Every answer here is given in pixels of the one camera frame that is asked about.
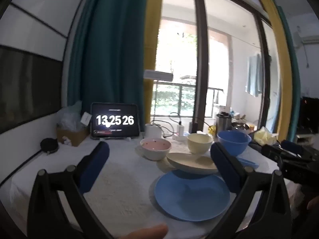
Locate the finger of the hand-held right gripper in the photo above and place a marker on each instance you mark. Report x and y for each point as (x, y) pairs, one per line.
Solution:
(273, 153)
(294, 148)

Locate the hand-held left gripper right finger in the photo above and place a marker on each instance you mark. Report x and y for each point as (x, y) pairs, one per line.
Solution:
(224, 169)

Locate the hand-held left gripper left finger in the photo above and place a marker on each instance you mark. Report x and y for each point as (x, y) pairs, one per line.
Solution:
(96, 164)

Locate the blue bowl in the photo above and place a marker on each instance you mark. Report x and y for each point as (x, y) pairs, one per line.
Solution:
(234, 142)

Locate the cream bowl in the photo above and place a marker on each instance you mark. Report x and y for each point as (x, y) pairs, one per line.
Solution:
(199, 144)

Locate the cream plate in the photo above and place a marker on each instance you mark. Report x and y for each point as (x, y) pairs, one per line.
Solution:
(189, 163)

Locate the blue plate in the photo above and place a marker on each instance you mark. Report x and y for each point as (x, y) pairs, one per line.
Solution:
(189, 199)

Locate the pink speckled bowl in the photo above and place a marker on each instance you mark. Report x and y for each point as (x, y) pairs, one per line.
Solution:
(155, 149)

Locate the person's right hand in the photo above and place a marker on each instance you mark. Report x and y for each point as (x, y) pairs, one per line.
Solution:
(313, 203)

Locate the person's left hand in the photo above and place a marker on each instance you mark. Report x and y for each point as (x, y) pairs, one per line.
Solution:
(147, 231)

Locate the yellow tissue pack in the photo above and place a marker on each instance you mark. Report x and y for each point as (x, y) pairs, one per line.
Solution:
(264, 135)

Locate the cardboard box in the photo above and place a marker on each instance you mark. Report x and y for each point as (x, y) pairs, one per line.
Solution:
(74, 138)

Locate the white textured tablecloth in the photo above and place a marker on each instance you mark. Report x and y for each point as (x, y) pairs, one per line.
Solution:
(119, 191)

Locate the black monitor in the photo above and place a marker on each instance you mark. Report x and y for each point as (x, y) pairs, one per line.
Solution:
(309, 114)

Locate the steel pot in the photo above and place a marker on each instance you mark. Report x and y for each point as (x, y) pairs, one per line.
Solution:
(240, 127)

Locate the steel tumbler with black lid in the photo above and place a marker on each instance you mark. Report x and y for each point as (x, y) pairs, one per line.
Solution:
(223, 123)

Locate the white paper card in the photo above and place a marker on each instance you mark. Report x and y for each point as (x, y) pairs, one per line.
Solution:
(86, 118)

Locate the black tablet with clock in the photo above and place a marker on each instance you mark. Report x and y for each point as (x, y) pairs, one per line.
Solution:
(114, 120)

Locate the black round device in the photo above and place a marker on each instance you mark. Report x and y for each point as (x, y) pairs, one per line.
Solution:
(48, 145)

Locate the black charger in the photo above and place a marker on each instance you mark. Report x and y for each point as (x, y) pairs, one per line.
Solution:
(193, 127)

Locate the clear plastic bag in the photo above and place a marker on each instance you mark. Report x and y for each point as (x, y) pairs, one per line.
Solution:
(67, 119)

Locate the white charger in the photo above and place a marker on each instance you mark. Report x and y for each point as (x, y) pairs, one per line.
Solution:
(180, 129)

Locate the white cylindrical device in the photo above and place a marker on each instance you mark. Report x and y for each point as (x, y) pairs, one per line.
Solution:
(153, 130)

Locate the teal curtain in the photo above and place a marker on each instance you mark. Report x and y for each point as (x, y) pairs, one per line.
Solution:
(294, 79)
(104, 54)

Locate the light blue hanging towel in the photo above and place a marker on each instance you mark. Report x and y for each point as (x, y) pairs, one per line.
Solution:
(253, 76)

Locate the yellow curtain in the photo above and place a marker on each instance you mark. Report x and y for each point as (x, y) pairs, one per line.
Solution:
(276, 54)
(150, 42)

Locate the balcony railing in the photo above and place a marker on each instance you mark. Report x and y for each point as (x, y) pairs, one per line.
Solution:
(174, 87)

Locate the white desk lamp head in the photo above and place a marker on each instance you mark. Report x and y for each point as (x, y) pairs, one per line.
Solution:
(158, 75)

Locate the white air conditioner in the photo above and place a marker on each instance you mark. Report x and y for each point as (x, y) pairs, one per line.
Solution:
(309, 38)

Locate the dark sliding door frame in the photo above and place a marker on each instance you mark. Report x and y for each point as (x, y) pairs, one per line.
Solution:
(200, 54)

